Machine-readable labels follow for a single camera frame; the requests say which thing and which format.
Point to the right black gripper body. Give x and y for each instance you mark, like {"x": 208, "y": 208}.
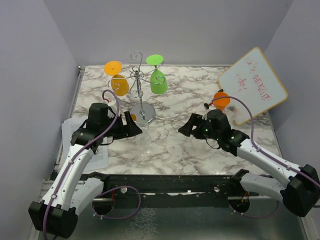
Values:
{"x": 211, "y": 133}

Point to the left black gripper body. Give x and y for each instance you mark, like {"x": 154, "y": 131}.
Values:
{"x": 113, "y": 130}

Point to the tall clear wine glass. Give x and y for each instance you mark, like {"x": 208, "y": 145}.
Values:
{"x": 143, "y": 140}

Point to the yellow-orange plastic wine glass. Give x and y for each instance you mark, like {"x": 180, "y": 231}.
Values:
{"x": 118, "y": 82}

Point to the green plastic wine glass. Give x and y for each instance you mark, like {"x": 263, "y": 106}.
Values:
{"x": 158, "y": 82}

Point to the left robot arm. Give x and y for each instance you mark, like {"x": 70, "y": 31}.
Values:
{"x": 57, "y": 212}

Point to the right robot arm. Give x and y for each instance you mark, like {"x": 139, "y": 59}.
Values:
{"x": 297, "y": 187}

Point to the short clear glass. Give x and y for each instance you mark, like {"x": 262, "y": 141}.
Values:
{"x": 142, "y": 122}

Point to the chrome wine glass rack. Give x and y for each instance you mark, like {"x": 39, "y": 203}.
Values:
{"x": 135, "y": 76}

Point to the orange plastic wine glass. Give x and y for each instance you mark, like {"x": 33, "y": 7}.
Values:
{"x": 221, "y": 100}

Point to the small clear wine glass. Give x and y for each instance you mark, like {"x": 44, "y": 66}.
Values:
{"x": 231, "y": 112}

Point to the printed paper sheets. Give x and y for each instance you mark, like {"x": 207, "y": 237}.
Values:
{"x": 99, "y": 160}

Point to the black front mounting rail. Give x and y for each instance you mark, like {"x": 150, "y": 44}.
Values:
{"x": 127, "y": 191}

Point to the whiteboard with yellow frame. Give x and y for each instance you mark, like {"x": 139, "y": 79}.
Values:
{"x": 252, "y": 80}

